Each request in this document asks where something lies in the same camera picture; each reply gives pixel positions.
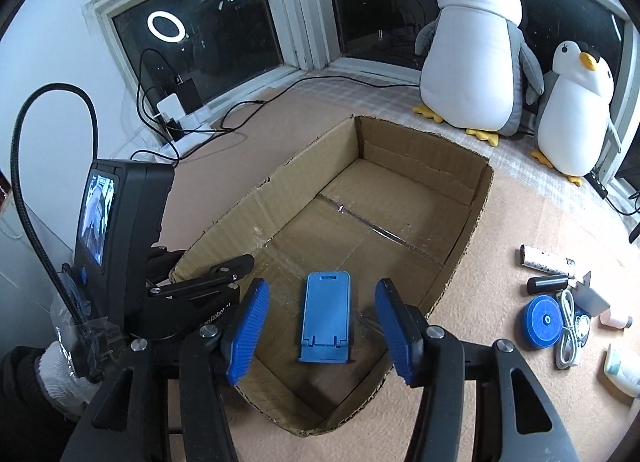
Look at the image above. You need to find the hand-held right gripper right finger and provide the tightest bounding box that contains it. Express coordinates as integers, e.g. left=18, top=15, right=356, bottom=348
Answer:
left=375, top=278, right=581, bottom=462

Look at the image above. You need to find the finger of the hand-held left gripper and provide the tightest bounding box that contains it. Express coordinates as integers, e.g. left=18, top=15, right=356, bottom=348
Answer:
left=196, top=291, right=242, bottom=332
left=146, top=253, right=256, bottom=299

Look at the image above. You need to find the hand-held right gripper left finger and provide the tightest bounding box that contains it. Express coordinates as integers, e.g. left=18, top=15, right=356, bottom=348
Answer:
left=60, top=278, right=273, bottom=462

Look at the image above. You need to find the blue phone stand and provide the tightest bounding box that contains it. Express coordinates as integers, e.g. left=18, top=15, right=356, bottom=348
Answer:
left=298, top=271, right=357, bottom=365

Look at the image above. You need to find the cardboard box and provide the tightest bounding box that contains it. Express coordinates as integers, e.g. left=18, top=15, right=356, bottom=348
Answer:
left=170, top=115, right=495, bottom=438

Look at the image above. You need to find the blue round lid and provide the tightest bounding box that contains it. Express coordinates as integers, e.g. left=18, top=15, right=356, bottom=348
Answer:
left=519, top=295, right=562, bottom=349

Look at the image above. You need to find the black cylinder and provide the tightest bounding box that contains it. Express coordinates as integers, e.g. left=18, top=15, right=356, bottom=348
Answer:
left=526, top=273, right=569, bottom=297

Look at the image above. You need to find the white patterned tube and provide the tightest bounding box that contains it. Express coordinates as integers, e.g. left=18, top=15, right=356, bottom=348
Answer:
left=517, top=243, right=577, bottom=277

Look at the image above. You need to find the white usb cable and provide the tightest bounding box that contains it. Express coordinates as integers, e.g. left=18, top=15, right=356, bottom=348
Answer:
left=554, top=289, right=582, bottom=370

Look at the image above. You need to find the white charger block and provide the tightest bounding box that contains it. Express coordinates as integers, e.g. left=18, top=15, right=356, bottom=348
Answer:
left=570, top=269, right=612, bottom=318

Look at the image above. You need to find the small pink bottle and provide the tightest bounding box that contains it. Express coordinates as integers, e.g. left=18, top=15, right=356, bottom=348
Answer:
left=600, top=307, right=633, bottom=329

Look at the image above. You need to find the white lotion tube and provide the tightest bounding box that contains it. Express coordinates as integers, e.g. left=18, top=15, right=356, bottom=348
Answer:
left=604, top=343, right=640, bottom=398

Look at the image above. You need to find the person's left forearm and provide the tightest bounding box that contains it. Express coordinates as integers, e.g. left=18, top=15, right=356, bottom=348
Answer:
left=0, top=346, right=85, bottom=462

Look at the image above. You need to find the person's left hand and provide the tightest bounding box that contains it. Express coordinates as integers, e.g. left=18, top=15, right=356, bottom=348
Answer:
left=39, top=342, right=103, bottom=415

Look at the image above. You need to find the crumpled clear plastic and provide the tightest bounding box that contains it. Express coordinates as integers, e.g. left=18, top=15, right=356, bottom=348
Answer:
left=50, top=262, right=126, bottom=383

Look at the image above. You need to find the white power strip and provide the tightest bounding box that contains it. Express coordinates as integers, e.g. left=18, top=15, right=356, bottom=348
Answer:
left=160, top=110, right=223, bottom=153

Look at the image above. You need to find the white plugged charger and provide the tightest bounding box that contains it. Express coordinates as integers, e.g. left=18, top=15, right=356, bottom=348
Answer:
left=156, top=94, right=187, bottom=119

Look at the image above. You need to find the black power adapter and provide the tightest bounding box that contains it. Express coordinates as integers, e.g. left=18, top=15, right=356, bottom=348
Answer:
left=172, top=79, right=203, bottom=110

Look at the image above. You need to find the large penguin plush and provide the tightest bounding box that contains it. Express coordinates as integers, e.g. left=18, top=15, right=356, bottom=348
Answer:
left=413, top=0, right=545, bottom=147

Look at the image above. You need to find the small penguin plush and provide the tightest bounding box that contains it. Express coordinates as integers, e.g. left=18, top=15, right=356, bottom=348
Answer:
left=531, top=40, right=623, bottom=187

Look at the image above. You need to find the black gooseneck cable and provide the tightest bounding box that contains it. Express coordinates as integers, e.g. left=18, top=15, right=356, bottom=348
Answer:
left=12, top=84, right=101, bottom=328

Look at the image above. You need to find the looped black cable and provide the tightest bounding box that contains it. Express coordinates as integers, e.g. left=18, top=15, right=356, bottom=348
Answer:
left=131, top=48, right=268, bottom=165

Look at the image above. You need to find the white window frame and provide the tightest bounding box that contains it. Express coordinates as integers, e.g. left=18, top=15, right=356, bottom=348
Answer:
left=82, top=0, right=640, bottom=203

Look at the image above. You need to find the long thin black cable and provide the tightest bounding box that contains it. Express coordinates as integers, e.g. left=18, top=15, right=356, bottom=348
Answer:
left=260, top=70, right=426, bottom=106

